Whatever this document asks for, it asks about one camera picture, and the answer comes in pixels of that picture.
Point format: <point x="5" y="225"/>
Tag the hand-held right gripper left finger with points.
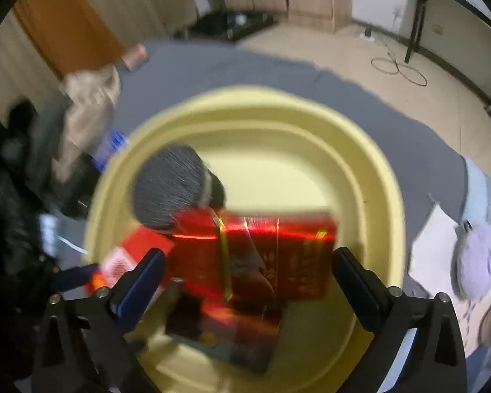
<point x="141" y="294"/>

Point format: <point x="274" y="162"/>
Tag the blue packet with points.
<point x="110" y="147"/>

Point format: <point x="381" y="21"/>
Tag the black box with gold coin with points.
<point x="237" y="335"/>

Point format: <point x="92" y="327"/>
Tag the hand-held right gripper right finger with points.
<point x="358" y="290"/>

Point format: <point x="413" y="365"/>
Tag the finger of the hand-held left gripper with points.
<point x="75" y="276"/>

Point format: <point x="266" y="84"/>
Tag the black round fuzzy brush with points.
<point x="167" y="184"/>

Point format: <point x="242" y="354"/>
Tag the glossy red box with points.
<point x="270" y="245"/>

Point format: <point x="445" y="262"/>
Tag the wooden door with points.
<point x="65" y="20"/>

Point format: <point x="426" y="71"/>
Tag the black low stand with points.
<point x="229" y="22"/>

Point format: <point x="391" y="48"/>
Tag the blue patterned blanket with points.
<point x="476" y="188"/>

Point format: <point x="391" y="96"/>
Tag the beige cloth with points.
<point x="90" y="94"/>

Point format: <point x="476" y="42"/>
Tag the black folding table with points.
<point x="417" y="16"/>

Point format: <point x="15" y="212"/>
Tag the black jacket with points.
<point x="8" y="204"/>

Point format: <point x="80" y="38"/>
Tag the yellow plastic basin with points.
<point x="270" y="172"/>

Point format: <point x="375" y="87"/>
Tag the light blue power bank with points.
<point x="47" y="229"/>

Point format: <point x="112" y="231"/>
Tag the small red box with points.
<point x="143" y="241"/>

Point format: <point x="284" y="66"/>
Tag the purple fluffy earmuff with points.
<point x="476" y="262"/>

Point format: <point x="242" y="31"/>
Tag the white paper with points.
<point x="431" y="245"/>

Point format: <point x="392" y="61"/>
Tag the copper pink box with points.
<point x="136" y="55"/>

